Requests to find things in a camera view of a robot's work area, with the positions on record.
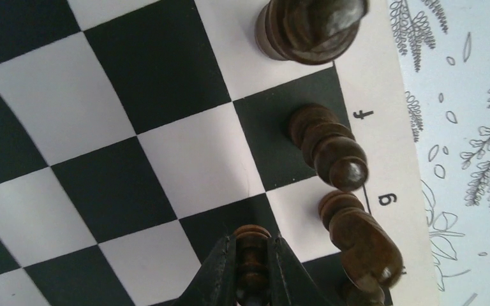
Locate dark chess pawn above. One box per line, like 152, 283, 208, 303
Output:
234, 224, 271, 305

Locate dark knight chess piece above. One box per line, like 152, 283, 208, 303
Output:
318, 190, 403, 292

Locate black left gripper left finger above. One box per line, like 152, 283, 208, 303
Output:
173, 235, 237, 306

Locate floral patterned table mat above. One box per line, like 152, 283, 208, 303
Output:
388, 1, 490, 305

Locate black white chessboard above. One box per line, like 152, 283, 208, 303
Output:
0, 1, 438, 305

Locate dark bishop chess piece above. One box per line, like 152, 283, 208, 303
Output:
288, 103, 369, 192

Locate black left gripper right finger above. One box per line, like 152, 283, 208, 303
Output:
267, 236, 330, 306

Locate dark queen chess piece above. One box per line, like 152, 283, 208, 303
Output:
255, 0, 369, 66

